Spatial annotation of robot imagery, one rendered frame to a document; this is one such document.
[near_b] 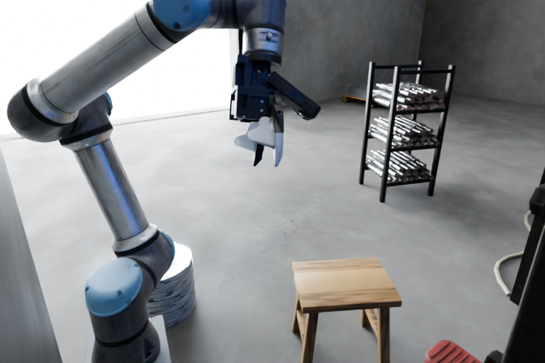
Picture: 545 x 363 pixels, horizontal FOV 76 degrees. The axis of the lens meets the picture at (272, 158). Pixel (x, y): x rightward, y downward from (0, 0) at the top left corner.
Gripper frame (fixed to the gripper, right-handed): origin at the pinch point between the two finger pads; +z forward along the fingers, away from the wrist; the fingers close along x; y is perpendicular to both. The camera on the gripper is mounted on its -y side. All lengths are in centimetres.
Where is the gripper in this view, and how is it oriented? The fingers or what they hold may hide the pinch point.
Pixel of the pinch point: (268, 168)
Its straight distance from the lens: 65.0
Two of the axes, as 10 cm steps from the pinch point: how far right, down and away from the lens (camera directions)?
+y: -9.6, -0.6, -2.9
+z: -0.5, 10.0, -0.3
